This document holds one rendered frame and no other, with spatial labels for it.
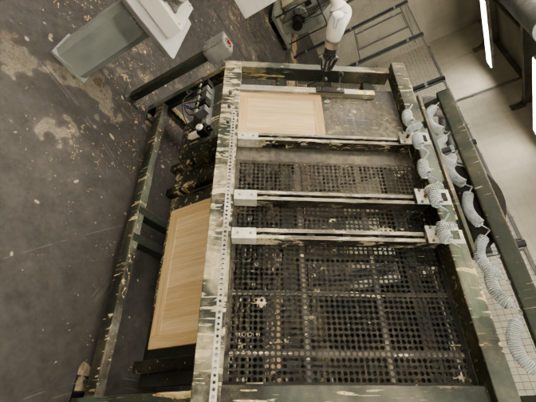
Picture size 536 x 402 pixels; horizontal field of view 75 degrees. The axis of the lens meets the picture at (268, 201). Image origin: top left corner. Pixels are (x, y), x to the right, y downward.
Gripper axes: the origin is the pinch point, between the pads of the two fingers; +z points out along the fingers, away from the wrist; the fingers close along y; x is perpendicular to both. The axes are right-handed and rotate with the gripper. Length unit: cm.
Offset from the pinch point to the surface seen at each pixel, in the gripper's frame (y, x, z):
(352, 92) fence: -22.2, 1.9, 12.6
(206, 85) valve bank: 79, 10, 6
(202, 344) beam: 66, 170, 11
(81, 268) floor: 143, 123, 46
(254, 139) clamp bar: 46, 53, 10
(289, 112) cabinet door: 22.9, 21.5, 14.9
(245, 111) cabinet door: 53, 23, 15
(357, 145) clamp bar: -18, 53, 11
